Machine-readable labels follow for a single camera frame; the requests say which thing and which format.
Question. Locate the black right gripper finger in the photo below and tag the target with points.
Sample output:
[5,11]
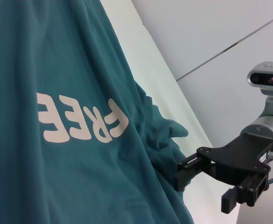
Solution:
[187,172]
[250,191]

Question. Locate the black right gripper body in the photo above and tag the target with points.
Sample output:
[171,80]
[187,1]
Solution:
[239,156]

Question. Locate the teal t-shirt with FREE print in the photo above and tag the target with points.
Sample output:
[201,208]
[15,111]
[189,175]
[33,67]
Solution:
[64,140]

